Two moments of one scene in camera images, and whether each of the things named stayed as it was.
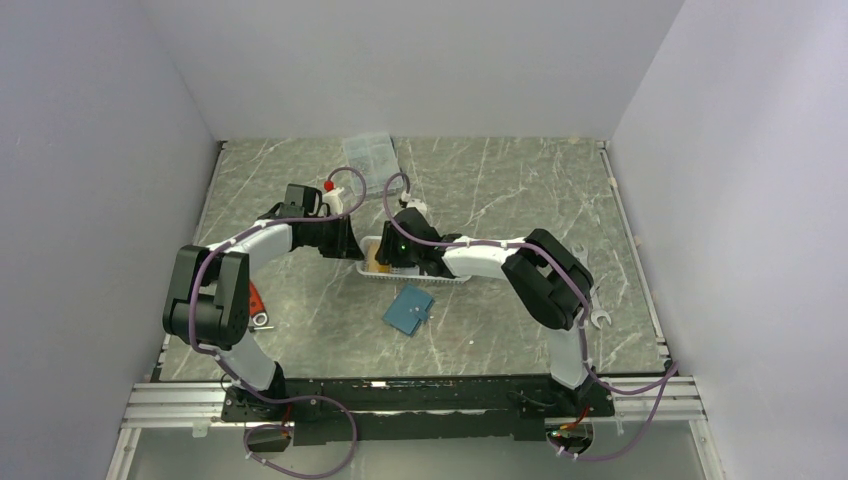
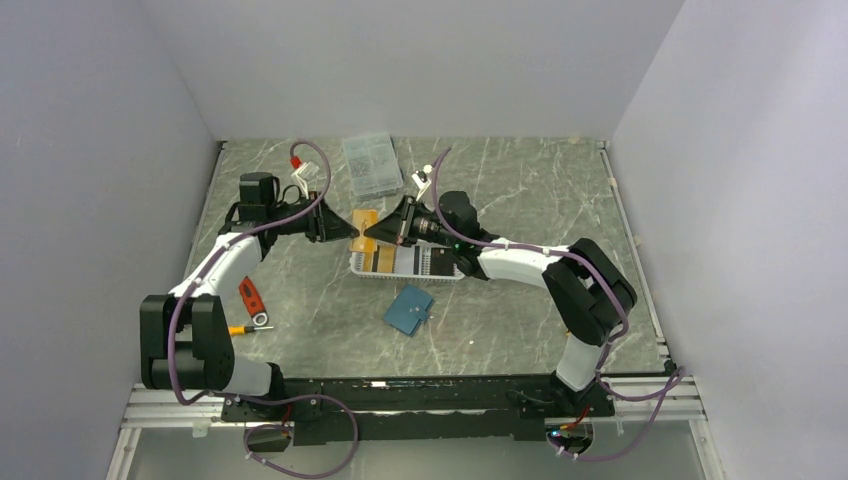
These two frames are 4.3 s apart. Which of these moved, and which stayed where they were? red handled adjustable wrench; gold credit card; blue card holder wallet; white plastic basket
Moved: gold credit card
Stayed: white plastic basket; blue card holder wallet; red handled adjustable wrench
